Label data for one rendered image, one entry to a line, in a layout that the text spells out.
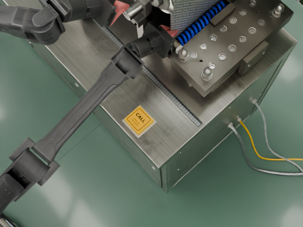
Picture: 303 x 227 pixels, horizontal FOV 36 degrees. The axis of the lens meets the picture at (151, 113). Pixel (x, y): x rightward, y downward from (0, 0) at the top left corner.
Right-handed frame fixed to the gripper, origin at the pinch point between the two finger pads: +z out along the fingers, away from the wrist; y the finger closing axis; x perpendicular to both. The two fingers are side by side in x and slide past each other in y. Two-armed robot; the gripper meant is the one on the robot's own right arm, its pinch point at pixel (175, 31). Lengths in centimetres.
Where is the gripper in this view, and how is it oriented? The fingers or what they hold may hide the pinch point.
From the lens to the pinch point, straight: 148.6
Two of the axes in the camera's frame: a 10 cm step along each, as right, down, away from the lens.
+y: 6.7, 7.0, -2.5
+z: 6.6, -4.1, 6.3
